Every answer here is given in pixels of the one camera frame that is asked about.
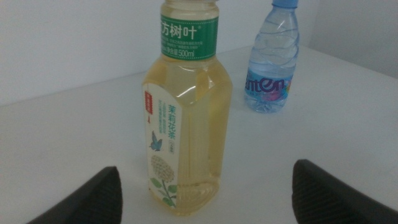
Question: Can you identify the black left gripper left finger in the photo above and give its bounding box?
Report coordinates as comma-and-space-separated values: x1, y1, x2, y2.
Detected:
26, 166, 124, 224

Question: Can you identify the yellow tea bottle green label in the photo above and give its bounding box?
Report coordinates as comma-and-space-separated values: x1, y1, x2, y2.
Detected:
141, 0, 234, 217

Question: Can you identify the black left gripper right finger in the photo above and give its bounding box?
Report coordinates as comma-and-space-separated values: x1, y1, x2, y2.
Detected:
291, 159, 398, 224

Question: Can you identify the clear water bottle blue cap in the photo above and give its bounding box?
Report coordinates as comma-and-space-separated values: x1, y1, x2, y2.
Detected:
243, 0, 301, 114

